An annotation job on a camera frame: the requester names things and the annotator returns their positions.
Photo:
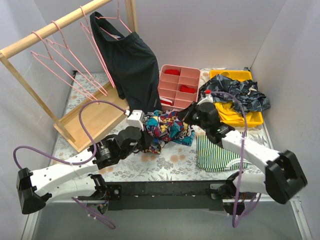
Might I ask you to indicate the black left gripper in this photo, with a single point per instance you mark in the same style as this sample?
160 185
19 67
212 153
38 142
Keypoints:
145 137

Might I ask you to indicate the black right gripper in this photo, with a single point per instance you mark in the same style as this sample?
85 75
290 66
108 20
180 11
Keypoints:
189 114

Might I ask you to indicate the colourful comic print shorts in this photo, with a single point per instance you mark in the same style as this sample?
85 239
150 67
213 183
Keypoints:
165 127

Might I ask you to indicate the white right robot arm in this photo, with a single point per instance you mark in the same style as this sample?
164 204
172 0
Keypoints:
281 176

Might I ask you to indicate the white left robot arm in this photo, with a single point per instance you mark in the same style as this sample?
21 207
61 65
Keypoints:
77 178

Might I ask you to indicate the green white striped shorts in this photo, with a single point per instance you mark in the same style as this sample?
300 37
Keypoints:
213 158

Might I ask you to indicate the dark patterned shorts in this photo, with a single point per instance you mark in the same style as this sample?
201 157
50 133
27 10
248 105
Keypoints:
244 95

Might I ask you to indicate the black shorts on hanger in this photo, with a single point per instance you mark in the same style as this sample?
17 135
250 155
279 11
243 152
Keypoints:
132 65

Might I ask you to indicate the red white sock lower compartment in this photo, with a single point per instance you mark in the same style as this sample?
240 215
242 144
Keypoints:
166 101

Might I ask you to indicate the red sock middle compartment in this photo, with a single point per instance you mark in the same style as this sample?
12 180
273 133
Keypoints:
187 89

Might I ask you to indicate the pink divided organizer box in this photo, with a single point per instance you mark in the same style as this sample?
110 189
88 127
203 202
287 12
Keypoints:
169 86

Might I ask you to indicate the floral table mat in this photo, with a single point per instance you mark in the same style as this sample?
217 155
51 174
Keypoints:
175 163

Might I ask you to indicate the yellow garment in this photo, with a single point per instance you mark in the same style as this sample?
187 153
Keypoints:
227 113

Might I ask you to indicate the red sock upper compartment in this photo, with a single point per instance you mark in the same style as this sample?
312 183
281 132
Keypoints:
174 72

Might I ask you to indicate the wooden clothes rack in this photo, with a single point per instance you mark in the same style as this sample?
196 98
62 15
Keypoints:
102 119

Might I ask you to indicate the yellow plastic tray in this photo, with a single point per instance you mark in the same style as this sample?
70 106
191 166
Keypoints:
240 75

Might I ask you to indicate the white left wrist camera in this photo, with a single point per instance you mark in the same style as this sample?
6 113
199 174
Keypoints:
135 118

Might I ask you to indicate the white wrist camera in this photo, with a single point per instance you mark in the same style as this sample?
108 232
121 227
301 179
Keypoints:
135 118
206 97

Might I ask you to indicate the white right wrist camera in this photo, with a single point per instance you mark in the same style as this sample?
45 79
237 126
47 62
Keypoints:
206 97

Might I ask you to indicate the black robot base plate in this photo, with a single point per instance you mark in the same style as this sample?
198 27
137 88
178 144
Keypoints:
160 195

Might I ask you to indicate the pink wire hanger middle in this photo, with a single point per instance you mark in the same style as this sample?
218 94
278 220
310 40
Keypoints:
83 71

